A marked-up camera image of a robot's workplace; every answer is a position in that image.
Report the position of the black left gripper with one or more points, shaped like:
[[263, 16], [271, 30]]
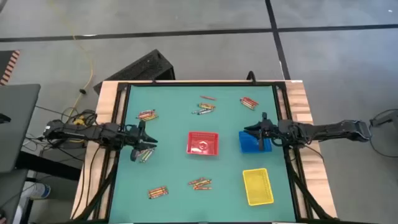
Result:
[[129, 137]]

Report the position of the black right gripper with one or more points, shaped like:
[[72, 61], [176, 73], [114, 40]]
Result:
[[280, 132]]

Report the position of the grey crayon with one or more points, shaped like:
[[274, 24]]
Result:
[[199, 111], [150, 155], [205, 112]]

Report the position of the red orange crayon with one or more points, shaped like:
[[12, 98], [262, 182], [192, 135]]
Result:
[[196, 181], [146, 114], [159, 195]]

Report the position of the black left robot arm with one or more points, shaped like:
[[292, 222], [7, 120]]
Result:
[[81, 133]]

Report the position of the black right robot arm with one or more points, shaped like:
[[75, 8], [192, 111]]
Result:
[[335, 130]]

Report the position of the blue plastic basket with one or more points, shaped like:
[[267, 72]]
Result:
[[248, 146]]

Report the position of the green table mat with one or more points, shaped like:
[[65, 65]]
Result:
[[174, 168]]

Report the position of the yellow plastic basket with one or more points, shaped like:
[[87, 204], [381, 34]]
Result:
[[258, 186]]

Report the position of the red plastic basket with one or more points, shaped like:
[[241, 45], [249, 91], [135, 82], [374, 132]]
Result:
[[202, 143]]

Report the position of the black floor tape line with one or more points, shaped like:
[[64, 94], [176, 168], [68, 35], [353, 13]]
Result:
[[155, 33], [277, 40]]

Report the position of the black desk bar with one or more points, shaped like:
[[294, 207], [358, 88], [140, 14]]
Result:
[[46, 165]]

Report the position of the white bottle blue cap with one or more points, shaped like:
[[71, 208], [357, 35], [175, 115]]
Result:
[[34, 191]]

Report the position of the grey desk top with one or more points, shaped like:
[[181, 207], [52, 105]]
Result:
[[11, 193], [18, 124]]

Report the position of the small black device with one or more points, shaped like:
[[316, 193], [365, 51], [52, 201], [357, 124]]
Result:
[[4, 118]]

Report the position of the black mat orange striped edge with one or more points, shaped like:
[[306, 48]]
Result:
[[6, 62]]

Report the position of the black metal table frame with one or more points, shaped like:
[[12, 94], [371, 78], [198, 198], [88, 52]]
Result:
[[202, 84]]

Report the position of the grey metal bracket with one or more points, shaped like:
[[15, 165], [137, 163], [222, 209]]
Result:
[[385, 118]]

